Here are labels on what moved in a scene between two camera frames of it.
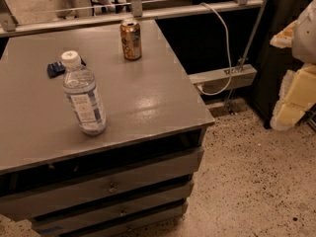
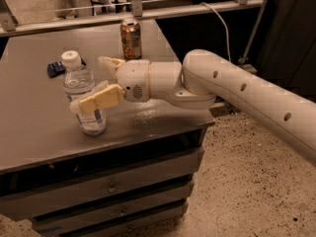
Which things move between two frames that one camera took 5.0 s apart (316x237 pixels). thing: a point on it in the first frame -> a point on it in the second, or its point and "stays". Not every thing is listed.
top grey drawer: x=26 y=204 stays
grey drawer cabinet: x=135 y=176 stays
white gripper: x=305 y=34 -> x=133 y=79
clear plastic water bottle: x=80 y=88 stays
